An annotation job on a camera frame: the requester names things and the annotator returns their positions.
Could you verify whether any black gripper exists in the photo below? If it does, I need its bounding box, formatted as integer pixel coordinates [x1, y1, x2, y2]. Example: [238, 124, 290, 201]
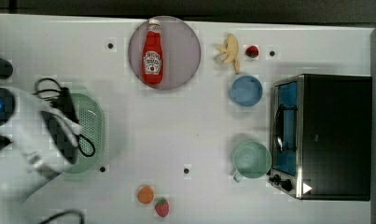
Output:
[40, 88, 80, 164]

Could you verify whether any green plastic strainer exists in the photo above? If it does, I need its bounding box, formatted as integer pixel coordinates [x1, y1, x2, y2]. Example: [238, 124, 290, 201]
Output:
[63, 89, 105, 181]

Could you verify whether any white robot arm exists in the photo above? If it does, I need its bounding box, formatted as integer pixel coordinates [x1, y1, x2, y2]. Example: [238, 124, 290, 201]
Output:
[0, 86, 81, 203]

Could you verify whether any red ketchup bottle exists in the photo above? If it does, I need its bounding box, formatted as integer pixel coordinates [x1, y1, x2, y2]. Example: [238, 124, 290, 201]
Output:
[142, 19, 163, 85]

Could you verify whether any grey round plate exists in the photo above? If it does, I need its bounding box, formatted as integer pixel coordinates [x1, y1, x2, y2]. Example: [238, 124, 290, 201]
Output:
[128, 16, 201, 90]

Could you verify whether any orange toy fruit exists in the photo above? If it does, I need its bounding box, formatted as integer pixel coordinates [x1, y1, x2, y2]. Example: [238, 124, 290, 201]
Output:
[137, 186, 154, 204]

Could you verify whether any peeled toy banana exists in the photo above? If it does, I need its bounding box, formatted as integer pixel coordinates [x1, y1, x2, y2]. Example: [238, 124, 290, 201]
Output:
[216, 34, 241, 74]

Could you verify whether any blue plastic cup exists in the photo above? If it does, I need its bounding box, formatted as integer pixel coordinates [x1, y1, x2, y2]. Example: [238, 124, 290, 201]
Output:
[230, 76, 263, 107]

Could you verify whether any small red strawberry toy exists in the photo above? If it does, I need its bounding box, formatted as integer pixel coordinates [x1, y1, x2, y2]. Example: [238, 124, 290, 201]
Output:
[245, 46, 259, 58]

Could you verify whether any green plastic mug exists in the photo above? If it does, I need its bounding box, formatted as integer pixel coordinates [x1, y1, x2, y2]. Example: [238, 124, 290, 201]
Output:
[231, 141, 272, 183]

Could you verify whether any black toaster oven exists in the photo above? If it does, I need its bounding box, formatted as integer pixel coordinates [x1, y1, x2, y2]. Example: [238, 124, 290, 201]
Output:
[269, 74, 372, 201]

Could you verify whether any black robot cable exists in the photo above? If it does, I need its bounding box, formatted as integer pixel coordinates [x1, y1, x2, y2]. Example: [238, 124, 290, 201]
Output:
[33, 77, 96, 158]

